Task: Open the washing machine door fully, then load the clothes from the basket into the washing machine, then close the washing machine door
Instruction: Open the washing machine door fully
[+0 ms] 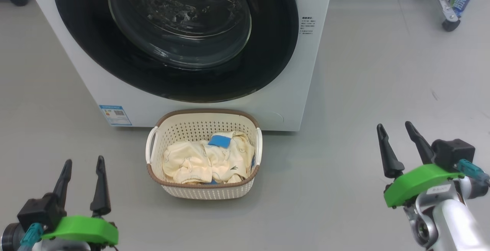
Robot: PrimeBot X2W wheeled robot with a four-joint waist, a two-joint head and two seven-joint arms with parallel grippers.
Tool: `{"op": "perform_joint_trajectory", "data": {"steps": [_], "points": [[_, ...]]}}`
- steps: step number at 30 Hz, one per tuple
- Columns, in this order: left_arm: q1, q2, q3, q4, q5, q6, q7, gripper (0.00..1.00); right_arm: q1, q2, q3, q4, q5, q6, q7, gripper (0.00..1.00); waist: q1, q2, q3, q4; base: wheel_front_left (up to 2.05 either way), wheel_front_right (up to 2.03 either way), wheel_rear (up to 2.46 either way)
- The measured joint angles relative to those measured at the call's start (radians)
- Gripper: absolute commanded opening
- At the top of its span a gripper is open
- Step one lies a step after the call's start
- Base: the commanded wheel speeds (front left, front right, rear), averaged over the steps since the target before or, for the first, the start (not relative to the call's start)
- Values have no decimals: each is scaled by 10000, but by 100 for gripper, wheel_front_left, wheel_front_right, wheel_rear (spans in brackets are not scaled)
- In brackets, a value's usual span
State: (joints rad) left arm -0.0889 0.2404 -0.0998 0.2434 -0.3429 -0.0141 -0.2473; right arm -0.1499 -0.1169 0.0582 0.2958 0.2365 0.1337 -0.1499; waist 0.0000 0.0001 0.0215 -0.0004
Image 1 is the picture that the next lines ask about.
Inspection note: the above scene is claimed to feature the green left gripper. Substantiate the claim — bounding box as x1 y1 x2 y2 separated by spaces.
38 155 119 251

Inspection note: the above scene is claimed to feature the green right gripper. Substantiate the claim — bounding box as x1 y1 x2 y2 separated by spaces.
377 121 464 208

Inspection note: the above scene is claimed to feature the round dark washer door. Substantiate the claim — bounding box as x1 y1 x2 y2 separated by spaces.
52 0 299 103

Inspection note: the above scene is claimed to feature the cream garment with blue patch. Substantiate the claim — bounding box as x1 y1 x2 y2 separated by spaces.
205 130 256 184

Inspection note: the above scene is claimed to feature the cream perforated laundry basket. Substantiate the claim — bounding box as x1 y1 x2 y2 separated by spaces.
145 109 263 200

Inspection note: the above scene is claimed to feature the white front-load washing machine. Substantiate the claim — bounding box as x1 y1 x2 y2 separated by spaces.
24 0 334 132

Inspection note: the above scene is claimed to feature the blue energy label sticker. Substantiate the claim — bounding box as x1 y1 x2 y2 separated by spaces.
99 105 132 127

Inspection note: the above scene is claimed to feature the grey washer text label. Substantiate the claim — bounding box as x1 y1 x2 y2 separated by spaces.
301 15 315 36

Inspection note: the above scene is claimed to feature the teal right camera cable plug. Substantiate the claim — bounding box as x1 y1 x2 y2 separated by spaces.
456 158 490 186

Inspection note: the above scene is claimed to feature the teal camera cable plug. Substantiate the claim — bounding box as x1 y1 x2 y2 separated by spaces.
17 222 43 251
456 158 490 186

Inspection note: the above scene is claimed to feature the teal left camera cable plug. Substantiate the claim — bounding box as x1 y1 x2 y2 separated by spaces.
17 222 43 251

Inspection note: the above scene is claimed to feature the metal cart frame with caster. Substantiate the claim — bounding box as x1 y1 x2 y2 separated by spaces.
433 0 466 32

